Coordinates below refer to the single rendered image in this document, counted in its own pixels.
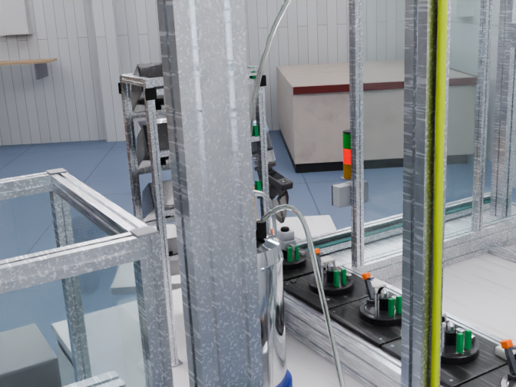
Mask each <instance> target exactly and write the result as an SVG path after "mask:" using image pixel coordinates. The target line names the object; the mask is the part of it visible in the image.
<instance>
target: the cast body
mask: <svg viewBox="0 0 516 387"><path fill-rule="evenodd" d="M277 238H278V239H279V242H280V246H281V249H282V250H285V251H287V247H291V248H292V251H293V252H294V251H295V245H296V241H295V240H294V239H295V237H294V231H293V230H290V229H289V227H281V228H280V230H277Z"/></svg>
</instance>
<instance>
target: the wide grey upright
mask: <svg viewBox="0 0 516 387"><path fill-rule="evenodd" d="M157 15H158V24H159V33H160V51H161V60H162V69H163V79H164V96H165V105H166V114H167V132H168V140H169V150H170V167H171V176H172V186H173V195H174V212H175V221H176V231H177V248H178V257H179V266H180V284H181V292H182V302H183V311H184V328H185V338H186V347H187V364H188V373H189V383H190V387H263V357H262V343H261V327H260V298H259V283H258V268H257V253H256V224H255V209H254V193H253V165H252V149H251V134H250V105H249V90H248V75H247V59H246V31H245V15H244V0H157Z"/></svg>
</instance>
